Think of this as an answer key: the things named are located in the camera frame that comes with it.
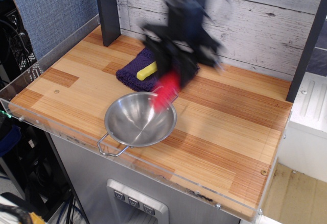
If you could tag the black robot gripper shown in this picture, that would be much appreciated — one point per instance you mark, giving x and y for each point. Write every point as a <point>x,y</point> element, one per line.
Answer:
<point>183,42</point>

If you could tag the red handled metal spoon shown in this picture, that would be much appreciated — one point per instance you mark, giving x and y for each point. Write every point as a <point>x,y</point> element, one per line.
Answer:
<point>166,88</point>

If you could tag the clear acrylic counter guard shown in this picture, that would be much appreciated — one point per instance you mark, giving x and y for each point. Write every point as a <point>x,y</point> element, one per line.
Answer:
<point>222,149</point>

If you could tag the yellow sponge block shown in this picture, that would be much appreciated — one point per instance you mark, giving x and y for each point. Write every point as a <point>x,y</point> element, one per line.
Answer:
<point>147,71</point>

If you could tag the folded purple towel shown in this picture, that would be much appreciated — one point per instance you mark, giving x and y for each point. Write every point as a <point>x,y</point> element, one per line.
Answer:
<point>127,74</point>

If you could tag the stainless steel cabinet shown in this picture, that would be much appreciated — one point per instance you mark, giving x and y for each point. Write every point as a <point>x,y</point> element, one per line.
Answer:
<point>89,171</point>

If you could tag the silver button control panel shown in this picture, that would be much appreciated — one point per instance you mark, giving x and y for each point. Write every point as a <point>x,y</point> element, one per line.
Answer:
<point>132,206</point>

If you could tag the white appliance top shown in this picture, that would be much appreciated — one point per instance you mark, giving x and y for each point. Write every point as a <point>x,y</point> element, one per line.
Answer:
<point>303,146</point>

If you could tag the black plastic crate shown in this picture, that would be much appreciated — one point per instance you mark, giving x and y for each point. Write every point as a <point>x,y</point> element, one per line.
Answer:
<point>17,54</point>

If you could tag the steel bowl with handles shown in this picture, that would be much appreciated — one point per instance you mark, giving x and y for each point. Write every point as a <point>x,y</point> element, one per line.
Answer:
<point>133,121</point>

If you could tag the dark left frame post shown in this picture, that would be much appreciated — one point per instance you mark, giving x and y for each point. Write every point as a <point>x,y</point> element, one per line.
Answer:
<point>109,20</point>

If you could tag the dark frame post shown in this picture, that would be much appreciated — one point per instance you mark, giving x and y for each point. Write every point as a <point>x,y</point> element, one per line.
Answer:
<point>307,51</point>
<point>109,20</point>

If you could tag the dark right frame post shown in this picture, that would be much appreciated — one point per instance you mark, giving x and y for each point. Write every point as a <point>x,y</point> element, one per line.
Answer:
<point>307,51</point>

